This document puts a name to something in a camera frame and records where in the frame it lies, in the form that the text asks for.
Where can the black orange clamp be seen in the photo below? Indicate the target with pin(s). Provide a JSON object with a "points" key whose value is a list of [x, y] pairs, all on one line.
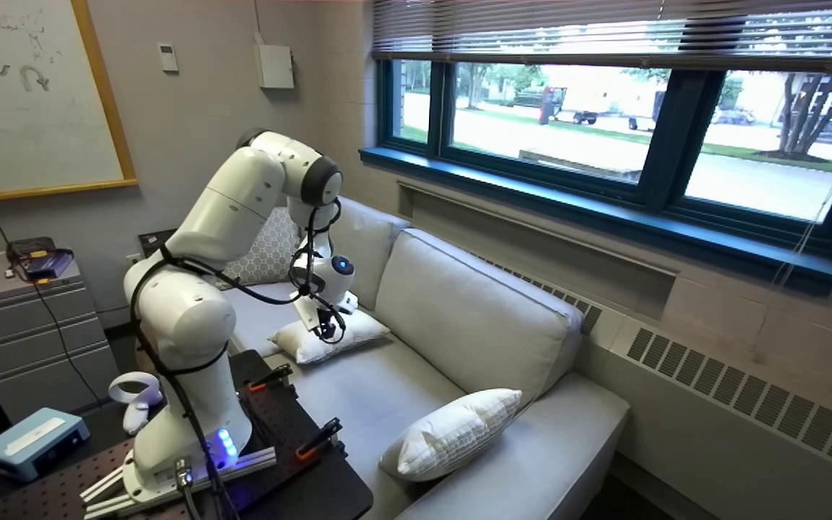
{"points": [[270, 379], [318, 437]]}

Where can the silver robot base rail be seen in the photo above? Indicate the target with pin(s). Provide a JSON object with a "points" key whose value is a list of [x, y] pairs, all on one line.
{"points": [[243, 463]]}

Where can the plain white pillow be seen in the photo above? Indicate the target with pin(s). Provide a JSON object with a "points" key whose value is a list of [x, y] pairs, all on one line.
{"points": [[360, 333], [455, 435]]}

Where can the perforated brown mat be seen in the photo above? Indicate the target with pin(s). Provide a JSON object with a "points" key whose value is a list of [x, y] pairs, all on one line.
{"points": [[41, 493]]}

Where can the wood framed whiteboard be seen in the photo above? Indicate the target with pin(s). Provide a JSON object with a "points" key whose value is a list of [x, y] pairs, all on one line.
{"points": [[31, 125]]}

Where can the wide teal framed window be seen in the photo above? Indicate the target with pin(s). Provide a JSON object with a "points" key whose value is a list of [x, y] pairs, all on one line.
{"points": [[666, 133]]}

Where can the horizontal window blinds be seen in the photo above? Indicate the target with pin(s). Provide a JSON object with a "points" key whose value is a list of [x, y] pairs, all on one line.
{"points": [[578, 31]]}

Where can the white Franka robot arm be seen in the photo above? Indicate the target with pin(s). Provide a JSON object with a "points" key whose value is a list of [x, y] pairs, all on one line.
{"points": [[175, 327]]}

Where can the tree trunk outside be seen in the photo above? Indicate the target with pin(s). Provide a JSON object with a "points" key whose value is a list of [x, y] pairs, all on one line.
{"points": [[808, 120]]}

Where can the grey filing cabinet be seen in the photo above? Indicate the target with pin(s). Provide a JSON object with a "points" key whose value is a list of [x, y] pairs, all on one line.
{"points": [[21, 327]]}

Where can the beige radiator cover with grille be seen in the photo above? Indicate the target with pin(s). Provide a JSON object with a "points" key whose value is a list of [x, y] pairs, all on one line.
{"points": [[753, 399]]}

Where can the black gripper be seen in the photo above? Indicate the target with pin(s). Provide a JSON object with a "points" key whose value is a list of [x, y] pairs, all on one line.
{"points": [[327, 317]]}

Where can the white wall box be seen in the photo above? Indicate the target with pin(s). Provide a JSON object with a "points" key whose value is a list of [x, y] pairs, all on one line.
{"points": [[275, 67]]}

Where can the white wall thermostat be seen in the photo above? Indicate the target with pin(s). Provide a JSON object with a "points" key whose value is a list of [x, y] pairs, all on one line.
{"points": [[168, 60]]}

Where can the black robot table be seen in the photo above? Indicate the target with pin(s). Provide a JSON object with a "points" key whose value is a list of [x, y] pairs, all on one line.
{"points": [[318, 481]]}

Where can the grey fabric couch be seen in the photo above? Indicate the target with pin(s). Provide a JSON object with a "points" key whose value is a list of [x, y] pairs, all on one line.
{"points": [[493, 327]]}

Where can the white truck outside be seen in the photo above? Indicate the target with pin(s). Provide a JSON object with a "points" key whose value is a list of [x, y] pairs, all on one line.
{"points": [[607, 104]]}

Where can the black device with blue part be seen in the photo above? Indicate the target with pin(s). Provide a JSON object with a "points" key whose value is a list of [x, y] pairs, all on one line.
{"points": [[36, 257]]}

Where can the grey patterned pillow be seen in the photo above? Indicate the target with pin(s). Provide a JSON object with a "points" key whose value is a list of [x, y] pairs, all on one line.
{"points": [[272, 255]]}

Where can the blue electronics box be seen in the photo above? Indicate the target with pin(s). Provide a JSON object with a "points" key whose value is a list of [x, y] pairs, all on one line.
{"points": [[31, 444]]}

